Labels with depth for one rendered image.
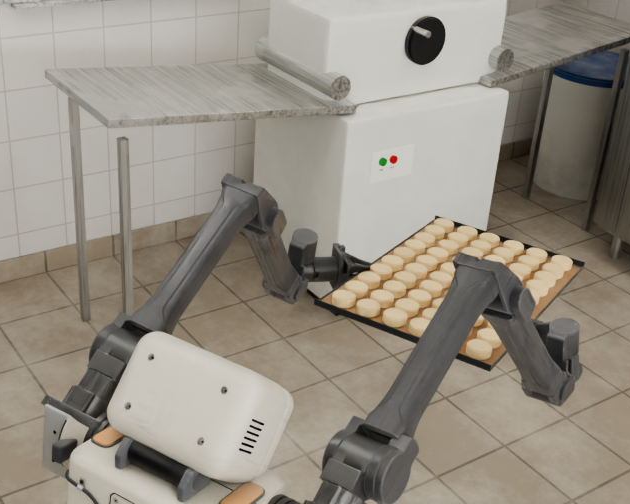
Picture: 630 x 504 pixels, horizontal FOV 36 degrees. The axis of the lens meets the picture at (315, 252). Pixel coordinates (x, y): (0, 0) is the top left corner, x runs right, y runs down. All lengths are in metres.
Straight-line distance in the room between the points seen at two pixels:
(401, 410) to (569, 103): 3.73
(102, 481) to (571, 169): 4.03
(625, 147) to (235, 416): 3.28
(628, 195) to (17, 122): 2.55
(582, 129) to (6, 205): 2.77
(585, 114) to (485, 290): 3.55
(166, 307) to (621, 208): 3.10
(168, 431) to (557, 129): 3.98
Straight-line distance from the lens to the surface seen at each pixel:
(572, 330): 1.92
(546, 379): 1.84
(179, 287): 1.60
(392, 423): 1.38
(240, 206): 1.68
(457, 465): 3.24
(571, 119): 5.03
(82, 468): 1.40
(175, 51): 4.06
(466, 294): 1.48
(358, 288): 2.08
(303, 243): 2.10
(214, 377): 1.30
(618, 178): 4.42
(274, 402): 1.33
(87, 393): 1.52
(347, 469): 1.35
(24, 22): 3.78
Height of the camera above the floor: 2.08
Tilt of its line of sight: 29 degrees down
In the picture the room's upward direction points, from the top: 4 degrees clockwise
